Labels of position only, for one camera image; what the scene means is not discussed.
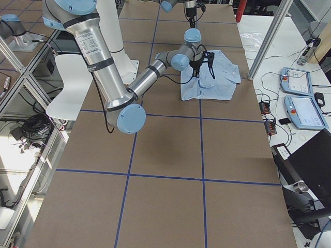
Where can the red cylinder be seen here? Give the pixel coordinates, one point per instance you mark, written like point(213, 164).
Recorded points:
point(240, 10)

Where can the clear water bottle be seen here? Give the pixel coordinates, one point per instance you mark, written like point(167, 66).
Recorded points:
point(306, 54)

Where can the light blue button shirt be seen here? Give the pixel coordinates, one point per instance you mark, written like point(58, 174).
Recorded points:
point(222, 87)

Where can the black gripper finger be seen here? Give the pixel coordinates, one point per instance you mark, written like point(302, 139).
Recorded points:
point(191, 21)

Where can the black laptop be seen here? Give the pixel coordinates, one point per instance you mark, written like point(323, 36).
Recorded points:
point(310, 163)

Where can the near blue teach pendant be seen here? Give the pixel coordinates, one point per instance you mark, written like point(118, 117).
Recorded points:
point(304, 113)

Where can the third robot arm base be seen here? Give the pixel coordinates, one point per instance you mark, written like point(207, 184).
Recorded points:
point(22, 40)

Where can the blue teach pendant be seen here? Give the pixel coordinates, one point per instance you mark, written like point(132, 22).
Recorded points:
point(304, 113)
point(295, 81)

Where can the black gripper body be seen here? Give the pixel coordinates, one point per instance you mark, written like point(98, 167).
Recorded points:
point(190, 13)
point(196, 64)

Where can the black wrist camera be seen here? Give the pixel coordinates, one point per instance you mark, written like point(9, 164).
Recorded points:
point(208, 57)

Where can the far blue teach pendant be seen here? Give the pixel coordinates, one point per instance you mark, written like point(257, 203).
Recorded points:
point(295, 81)

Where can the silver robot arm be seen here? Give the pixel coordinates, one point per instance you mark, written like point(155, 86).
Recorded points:
point(168, 5)
point(93, 24)

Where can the white curved chair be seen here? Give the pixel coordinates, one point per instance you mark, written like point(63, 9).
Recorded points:
point(77, 80)

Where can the aluminium frame post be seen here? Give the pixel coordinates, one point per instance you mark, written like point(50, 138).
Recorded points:
point(270, 35)

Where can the black power adapter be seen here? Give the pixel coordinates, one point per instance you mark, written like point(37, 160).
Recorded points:
point(319, 98)

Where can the clear plastic bag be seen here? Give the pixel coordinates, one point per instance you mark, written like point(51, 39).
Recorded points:
point(251, 41)

